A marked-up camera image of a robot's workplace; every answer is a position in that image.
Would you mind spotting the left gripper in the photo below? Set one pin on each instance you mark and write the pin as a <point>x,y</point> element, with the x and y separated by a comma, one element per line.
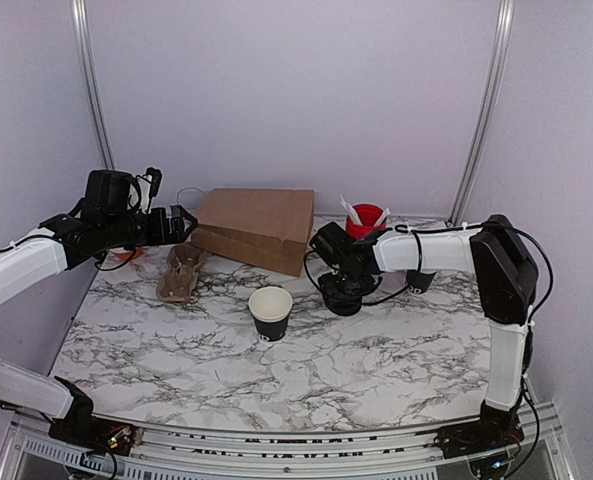
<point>160,235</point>

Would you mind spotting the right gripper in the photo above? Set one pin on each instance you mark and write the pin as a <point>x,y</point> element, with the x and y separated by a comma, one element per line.
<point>326,286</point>

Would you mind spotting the black paper coffee cup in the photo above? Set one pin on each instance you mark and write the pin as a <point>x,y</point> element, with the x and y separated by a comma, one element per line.
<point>270,308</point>

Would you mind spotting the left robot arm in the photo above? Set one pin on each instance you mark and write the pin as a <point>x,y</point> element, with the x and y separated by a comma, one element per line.
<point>115,212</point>

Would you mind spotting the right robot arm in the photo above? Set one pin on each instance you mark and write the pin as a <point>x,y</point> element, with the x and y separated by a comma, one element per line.
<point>494,252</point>

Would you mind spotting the cardboard cup carrier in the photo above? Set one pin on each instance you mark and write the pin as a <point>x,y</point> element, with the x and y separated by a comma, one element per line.
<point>177,284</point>

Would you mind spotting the orange white bowl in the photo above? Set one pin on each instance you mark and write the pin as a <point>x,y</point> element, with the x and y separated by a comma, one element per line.
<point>124,254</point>

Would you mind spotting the stacked black paper cup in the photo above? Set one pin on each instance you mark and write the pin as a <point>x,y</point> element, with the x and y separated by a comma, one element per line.
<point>418,282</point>

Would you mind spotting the red cylindrical holder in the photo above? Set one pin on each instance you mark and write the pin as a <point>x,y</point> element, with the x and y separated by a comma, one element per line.
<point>368,213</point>

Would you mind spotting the white stirrer left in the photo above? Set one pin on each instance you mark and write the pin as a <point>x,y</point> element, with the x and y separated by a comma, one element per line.
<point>351,212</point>

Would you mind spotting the white stirrer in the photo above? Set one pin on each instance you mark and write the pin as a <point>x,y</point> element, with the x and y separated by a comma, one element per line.
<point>351,212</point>
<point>382,218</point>

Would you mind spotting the white stirrer right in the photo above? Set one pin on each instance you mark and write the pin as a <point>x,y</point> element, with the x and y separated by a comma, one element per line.
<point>382,218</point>

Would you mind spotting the brown paper bag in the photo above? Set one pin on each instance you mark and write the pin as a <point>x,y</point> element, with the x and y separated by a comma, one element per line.
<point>265,228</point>

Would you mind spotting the right aluminium frame post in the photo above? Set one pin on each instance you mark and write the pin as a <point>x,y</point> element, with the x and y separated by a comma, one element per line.
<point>490,95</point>

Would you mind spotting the aluminium frame post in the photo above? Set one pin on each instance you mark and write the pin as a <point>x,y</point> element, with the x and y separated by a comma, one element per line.
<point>86,59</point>
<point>490,95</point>

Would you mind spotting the left aluminium frame post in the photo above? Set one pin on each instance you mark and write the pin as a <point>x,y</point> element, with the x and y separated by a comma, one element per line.
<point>86,59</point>

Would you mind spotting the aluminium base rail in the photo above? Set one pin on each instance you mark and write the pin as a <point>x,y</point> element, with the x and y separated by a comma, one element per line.
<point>536,449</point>

